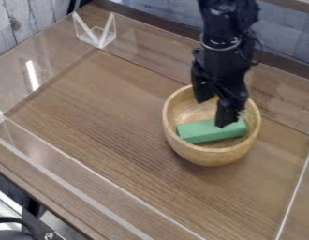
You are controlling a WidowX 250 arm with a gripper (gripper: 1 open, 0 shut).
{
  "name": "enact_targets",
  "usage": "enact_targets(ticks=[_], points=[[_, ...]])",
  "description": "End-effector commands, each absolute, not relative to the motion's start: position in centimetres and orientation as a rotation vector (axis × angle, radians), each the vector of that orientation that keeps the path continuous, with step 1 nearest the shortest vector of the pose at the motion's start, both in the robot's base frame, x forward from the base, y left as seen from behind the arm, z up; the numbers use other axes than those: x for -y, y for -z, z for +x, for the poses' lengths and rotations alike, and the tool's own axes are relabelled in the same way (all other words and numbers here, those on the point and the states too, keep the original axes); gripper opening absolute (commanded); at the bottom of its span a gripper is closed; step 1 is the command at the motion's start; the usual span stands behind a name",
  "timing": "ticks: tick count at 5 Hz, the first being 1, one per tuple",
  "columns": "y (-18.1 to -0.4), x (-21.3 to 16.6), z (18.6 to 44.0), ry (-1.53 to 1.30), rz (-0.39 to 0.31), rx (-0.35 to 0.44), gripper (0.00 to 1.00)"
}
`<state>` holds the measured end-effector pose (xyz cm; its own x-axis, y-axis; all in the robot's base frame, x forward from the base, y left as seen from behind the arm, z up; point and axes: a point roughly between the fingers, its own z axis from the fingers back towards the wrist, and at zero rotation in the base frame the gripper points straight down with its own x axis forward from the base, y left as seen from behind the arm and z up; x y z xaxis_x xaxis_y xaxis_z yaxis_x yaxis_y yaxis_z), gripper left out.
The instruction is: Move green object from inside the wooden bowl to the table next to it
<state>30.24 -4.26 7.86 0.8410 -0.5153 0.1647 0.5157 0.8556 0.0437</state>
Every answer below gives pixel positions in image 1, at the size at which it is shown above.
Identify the clear acrylic corner bracket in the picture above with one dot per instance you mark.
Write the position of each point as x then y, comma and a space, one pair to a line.
95, 36

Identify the green rectangular block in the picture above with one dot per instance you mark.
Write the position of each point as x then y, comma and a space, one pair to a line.
203, 131

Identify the clear acrylic tray wall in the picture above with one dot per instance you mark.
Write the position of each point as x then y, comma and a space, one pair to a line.
94, 204

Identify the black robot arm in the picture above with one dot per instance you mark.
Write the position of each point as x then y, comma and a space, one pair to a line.
227, 20

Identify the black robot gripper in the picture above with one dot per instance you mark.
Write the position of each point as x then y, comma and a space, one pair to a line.
218, 72

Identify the wooden bowl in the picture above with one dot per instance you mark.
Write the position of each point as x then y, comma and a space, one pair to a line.
180, 110

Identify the black metal table clamp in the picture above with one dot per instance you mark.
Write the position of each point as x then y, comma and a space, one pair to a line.
19, 215

